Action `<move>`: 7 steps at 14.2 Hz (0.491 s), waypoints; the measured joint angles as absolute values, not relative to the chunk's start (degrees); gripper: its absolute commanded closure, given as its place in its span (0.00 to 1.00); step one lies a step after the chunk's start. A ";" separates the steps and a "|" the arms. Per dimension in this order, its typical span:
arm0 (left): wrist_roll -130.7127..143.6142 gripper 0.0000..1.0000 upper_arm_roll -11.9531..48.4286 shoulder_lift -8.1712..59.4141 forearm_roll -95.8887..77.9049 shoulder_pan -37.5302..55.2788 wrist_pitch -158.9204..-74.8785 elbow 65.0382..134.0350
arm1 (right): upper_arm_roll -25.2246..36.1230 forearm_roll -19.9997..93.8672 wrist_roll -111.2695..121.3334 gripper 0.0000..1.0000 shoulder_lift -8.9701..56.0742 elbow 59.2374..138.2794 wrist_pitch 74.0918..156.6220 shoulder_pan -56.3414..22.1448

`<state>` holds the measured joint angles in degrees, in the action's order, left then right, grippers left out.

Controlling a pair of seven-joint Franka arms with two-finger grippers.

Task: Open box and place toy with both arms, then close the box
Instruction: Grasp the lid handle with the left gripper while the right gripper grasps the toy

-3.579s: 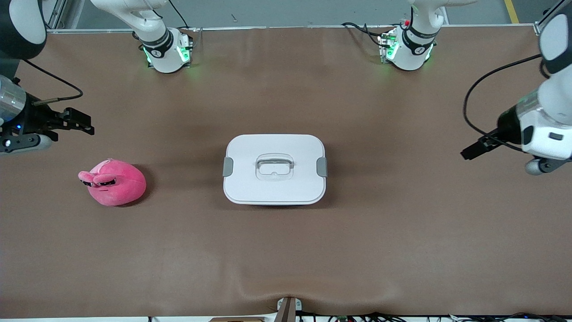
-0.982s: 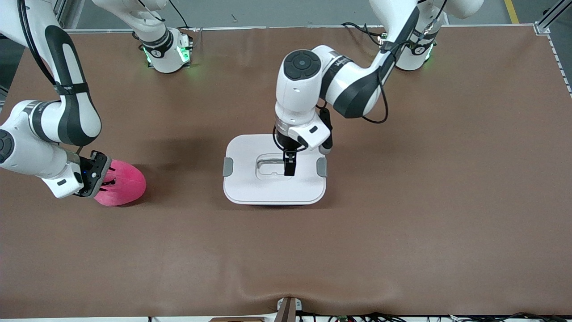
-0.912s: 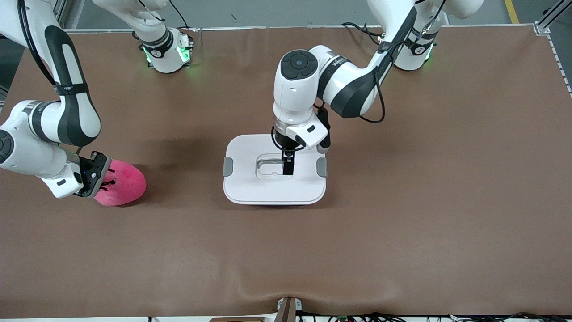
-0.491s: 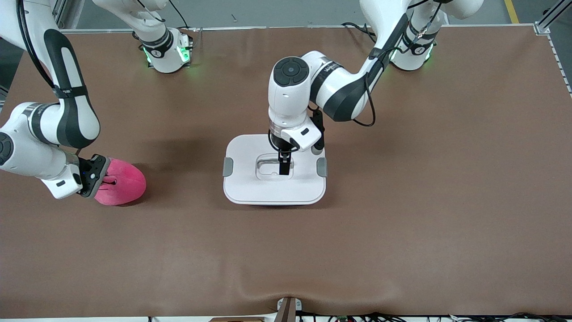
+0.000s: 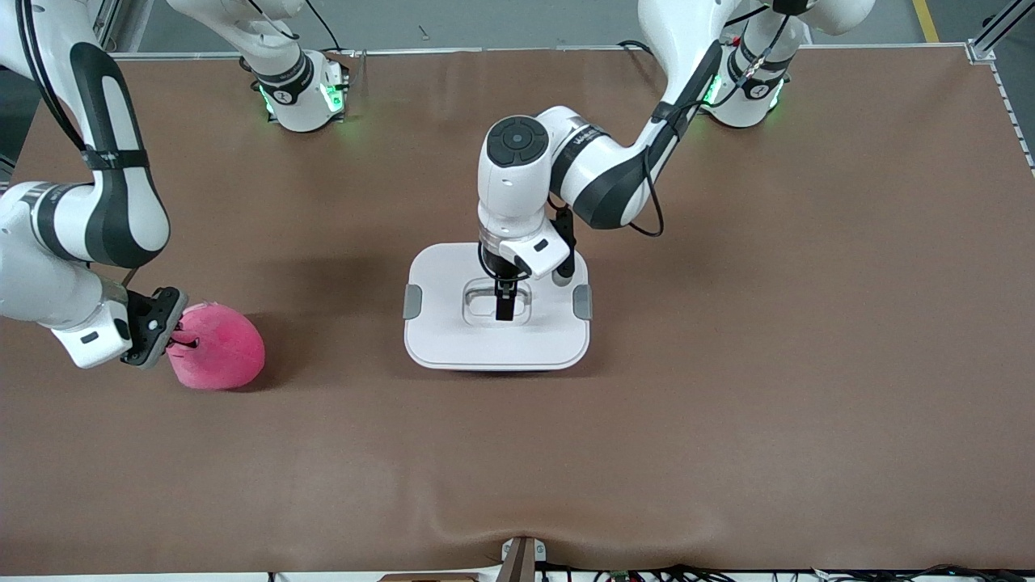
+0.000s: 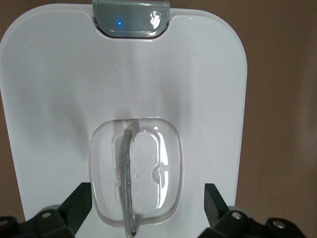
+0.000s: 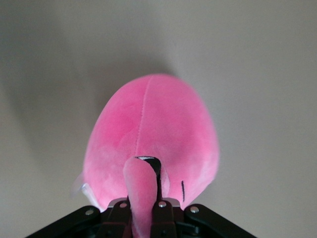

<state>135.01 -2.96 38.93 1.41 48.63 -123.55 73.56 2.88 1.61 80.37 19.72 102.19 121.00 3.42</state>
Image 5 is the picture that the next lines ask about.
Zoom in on pink plush toy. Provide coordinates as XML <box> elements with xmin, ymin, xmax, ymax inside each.
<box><xmin>166</xmin><ymin>302</ymin><xmax>266</xmax><ymax>391</ymax></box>

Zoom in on white box lid grey latches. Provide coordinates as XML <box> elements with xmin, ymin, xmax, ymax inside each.
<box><xmin>403</xmin><ymin>242</ymin><xmax>593</xmax><ymax>372</ymax></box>

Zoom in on brown table mat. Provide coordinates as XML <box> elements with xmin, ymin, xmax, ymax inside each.
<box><xmin>0</xmin><ymin>44</ymin><xmax>1035</xmax><ymax>576</ymax></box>

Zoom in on metal table clamp bracket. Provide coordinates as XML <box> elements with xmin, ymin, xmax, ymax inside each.
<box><xmin>500</xmin><ymin>536</ymin><xmax>547</xmax><ymax>582</ymax></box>

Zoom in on black base power cable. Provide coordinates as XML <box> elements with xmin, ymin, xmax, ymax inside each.
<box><xmin>301</xmin><ymin>0</ymin><xmax>347</xmax><ymax>56</ymax></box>

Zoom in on aluminium frame profile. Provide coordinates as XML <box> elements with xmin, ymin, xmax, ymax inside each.
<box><xmin>91</xmin><ymin>0</ymin><xmax>124</xmax><ymax>57</ymax></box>
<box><xmin>966</xmin><ymin>0</ymin><xmax>1035</xmax><ymax>86</ymax></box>

